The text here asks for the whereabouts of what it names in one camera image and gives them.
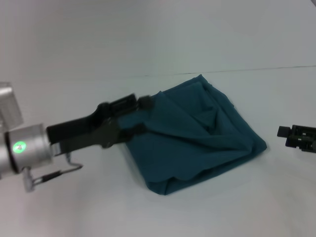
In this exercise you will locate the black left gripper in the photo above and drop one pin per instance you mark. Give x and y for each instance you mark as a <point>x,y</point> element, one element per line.
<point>84,130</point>

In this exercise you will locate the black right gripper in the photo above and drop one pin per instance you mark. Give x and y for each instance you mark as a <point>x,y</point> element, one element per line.
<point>303,139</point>

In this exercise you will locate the blue t-shirt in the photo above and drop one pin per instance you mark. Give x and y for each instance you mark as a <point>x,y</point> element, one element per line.
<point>192,138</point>

